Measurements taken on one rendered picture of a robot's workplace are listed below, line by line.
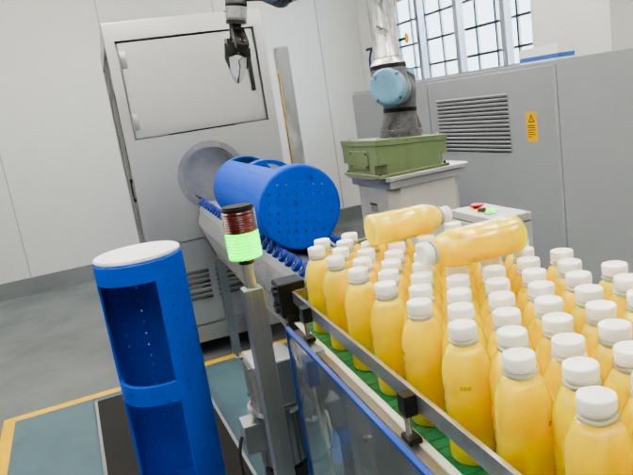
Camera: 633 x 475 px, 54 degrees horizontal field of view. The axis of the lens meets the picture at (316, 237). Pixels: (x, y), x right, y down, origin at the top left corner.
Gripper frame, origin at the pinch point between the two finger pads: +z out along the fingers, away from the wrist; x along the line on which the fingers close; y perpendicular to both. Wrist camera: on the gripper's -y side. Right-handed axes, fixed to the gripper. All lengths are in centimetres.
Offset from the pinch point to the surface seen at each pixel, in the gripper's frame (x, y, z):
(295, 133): -42, 75, 26
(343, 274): -2, -107, 38
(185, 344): 25, -33, 83
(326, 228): -24, -30, 48
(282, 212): -8, -30, 42
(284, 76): -37, 78, -1
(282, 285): 5, -82, 48
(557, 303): -16, -155, 28
